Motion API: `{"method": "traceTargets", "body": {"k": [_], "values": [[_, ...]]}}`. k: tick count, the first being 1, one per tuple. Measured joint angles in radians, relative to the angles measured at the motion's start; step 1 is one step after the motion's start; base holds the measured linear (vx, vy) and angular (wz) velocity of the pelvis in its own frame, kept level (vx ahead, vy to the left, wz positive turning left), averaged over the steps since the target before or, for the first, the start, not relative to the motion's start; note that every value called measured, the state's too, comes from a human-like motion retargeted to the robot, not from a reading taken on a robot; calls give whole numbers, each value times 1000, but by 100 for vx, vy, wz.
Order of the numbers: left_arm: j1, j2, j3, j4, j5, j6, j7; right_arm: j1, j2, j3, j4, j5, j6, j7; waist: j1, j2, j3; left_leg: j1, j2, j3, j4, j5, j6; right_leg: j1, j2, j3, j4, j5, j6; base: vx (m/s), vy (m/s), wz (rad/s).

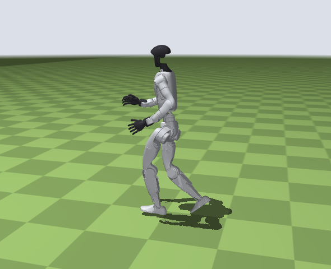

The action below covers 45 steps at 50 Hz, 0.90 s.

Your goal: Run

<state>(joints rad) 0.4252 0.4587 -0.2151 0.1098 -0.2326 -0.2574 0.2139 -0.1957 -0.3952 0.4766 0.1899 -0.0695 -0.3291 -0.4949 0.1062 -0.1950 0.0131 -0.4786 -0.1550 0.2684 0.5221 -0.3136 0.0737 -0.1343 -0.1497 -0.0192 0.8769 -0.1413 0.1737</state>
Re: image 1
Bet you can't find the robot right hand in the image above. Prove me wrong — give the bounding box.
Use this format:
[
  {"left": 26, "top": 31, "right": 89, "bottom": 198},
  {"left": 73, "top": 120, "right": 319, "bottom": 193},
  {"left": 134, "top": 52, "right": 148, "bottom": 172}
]
[{"left": 122, "top": 94, "right": 147, "bottom": 106}]

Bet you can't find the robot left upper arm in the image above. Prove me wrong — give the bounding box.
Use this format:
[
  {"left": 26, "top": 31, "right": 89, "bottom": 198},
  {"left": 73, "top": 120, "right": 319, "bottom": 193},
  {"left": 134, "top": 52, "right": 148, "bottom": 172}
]
[{"left": 154, "top": 74, "right": 176, "bottom": 110}]

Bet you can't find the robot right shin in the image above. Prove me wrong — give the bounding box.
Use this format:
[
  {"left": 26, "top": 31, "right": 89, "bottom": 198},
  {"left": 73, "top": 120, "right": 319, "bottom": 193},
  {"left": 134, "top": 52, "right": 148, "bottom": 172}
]
[{"left": 167, "top": 171, "right": 202, "bottom": 202}]

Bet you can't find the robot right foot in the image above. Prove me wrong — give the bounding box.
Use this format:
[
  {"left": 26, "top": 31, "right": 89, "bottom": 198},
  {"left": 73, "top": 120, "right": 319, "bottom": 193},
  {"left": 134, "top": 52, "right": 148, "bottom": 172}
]
[{"left": 190, "top": 196, "right": 211, "bottom": 213}]

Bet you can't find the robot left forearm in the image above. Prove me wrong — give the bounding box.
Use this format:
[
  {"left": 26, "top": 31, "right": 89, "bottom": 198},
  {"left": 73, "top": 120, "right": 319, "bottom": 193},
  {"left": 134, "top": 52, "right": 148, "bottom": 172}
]
[{"left": 145, "top": 100, "right": 172, "bottom": 125}]

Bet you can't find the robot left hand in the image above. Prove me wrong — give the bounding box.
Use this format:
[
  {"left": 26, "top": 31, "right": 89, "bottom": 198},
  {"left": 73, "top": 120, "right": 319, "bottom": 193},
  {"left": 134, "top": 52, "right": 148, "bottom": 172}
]
[{"left": 128, "top": 117, "right": 153, "bottom": 135}]

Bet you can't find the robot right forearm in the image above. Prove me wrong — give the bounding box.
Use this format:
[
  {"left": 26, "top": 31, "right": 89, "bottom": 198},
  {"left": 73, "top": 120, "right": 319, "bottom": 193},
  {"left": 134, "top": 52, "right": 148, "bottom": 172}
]
[{"left": 141, "top": 97, "right": 157, "bottom": 108}]

